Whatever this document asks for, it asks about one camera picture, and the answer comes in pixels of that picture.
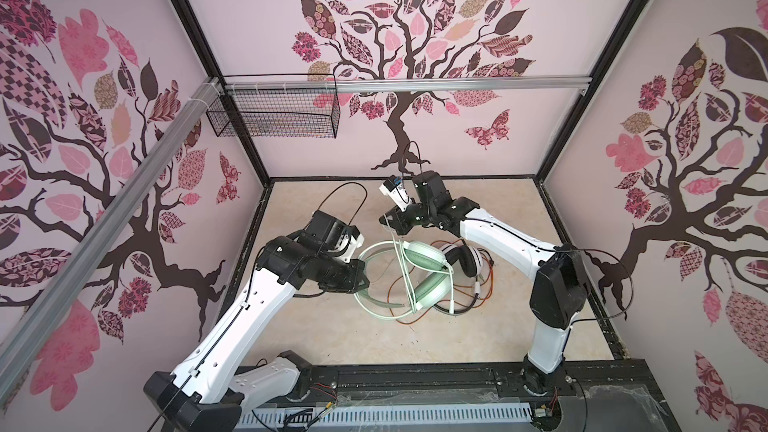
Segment white slotted cable duct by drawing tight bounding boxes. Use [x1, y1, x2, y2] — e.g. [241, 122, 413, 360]
[235, 403, 532, 431]

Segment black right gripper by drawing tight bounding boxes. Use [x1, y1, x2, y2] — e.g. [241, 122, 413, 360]
[378, 197, 436, 236]

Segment left aluminium rail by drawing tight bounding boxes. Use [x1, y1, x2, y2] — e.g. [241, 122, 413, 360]
[1, 77, 221, 400]

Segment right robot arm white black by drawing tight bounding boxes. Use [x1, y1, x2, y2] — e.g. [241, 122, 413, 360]
[379, 171, 588, 378]

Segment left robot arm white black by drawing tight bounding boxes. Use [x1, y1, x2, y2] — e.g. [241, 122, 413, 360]
[144, 210, 369, 431]

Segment mint green headphones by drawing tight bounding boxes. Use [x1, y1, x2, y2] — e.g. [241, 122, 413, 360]
[354, 239, 457, 321]

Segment mint green headphone cable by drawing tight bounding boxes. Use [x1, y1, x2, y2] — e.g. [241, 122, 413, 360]
[353, 215, 457, 322]

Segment rear aluminium rail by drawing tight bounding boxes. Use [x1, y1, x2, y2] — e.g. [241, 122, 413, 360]
[223, 75, 592, 95]

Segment aluminium rail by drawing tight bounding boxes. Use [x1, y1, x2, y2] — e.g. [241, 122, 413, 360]
[1, 77, 221, 400]
[223, 75, 592, 95]

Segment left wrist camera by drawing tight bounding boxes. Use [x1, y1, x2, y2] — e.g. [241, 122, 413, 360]
[333, 226, 365, 263]

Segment red headphone cable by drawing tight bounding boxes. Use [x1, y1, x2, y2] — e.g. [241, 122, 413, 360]
[386, 245, 496, 326]

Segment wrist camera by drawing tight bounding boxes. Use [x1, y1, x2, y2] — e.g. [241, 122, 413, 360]
[333, 226, 365, 263]
[379, 175, 414, 210]

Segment black wire mesh basket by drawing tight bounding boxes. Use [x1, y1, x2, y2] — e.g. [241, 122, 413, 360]
[206, 72, 341, 139]

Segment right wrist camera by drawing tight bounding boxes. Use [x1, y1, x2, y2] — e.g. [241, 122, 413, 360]
[379, 175, 414, 210]

